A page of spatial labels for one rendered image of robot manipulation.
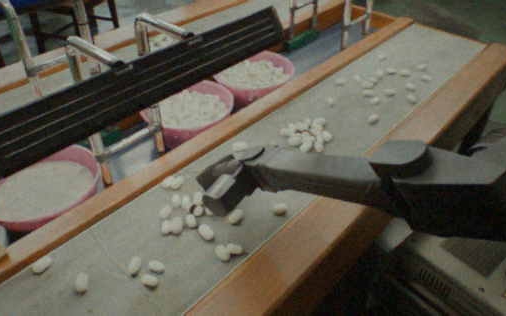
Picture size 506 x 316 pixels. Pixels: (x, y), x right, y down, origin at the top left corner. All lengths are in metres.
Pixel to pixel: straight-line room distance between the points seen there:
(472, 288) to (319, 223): 0.52
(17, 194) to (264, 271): 0.61
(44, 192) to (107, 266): 0.29
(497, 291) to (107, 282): 0.95
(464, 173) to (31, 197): 0.94
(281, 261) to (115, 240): 0.34
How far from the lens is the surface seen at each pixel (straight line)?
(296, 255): 0.87
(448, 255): 1.34
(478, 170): 0.44
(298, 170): 0.66
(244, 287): 0.82
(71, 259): 0.96
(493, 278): 1.34
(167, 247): 0.93
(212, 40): 0.85
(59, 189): 1.14
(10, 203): 1.14
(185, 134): 1.20
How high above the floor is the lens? 1.44
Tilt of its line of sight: 38 degrees down
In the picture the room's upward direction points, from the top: 2 degrees clockwise
